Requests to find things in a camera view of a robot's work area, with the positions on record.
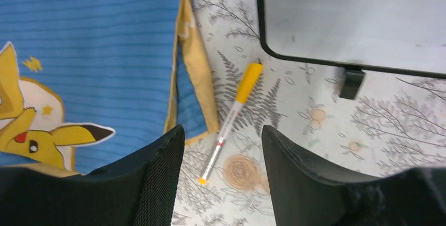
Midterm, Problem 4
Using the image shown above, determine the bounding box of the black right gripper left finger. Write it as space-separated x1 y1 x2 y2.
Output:
1 125 185 225

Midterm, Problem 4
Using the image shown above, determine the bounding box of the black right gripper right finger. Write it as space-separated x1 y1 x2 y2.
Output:
261 126 445 226

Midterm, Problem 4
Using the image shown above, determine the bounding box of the yellow marker cap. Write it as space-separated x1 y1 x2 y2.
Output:
236 63 263 104

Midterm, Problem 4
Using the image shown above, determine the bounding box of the black whiteboard stand foot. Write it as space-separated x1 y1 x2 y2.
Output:
339 68 366 100

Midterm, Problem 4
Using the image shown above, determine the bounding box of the black framed whiteboard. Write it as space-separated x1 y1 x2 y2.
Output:
257 0 445 78

